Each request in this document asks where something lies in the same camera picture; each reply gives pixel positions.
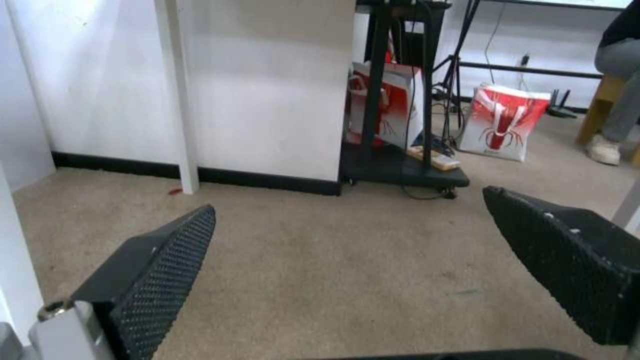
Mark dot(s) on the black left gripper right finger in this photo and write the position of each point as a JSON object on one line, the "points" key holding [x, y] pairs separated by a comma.
{"points": [[565, 255]]}

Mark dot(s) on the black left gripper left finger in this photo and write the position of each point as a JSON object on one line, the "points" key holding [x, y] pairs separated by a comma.
{"points": [[150, 277]]}

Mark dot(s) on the red white crayfish delivery bag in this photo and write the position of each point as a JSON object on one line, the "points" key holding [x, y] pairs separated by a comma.
{"points": [[501, 123]]}

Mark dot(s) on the red white bag behind cart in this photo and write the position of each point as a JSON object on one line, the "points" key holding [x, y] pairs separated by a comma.
{"points": [[387, 105]]}

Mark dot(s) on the wooden stool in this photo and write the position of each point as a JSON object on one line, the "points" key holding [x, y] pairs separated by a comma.
{"points": [[597, 112]]}

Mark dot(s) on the black wifi router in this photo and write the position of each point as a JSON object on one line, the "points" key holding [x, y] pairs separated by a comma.
{"points": [[564, 107]]}

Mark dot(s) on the white power strip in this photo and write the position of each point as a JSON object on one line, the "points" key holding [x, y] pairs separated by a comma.
{"points": [[434, 156]]}

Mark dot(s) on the person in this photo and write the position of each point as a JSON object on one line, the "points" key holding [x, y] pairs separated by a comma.
{"points": [[616, 86]]}

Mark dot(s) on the white table leg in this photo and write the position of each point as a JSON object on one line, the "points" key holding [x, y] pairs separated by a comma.
{"points": [[176, 97]]}

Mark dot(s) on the black tripod stand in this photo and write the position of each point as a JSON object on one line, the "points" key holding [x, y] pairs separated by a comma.
{"points": [[457, 75]]}

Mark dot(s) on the black wheeled cart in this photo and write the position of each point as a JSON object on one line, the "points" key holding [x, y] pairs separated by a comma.
{"points": [[395, 112]]}

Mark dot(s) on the white desk panel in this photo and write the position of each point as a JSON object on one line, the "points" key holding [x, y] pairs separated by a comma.
{"points": [[270, 90]]}

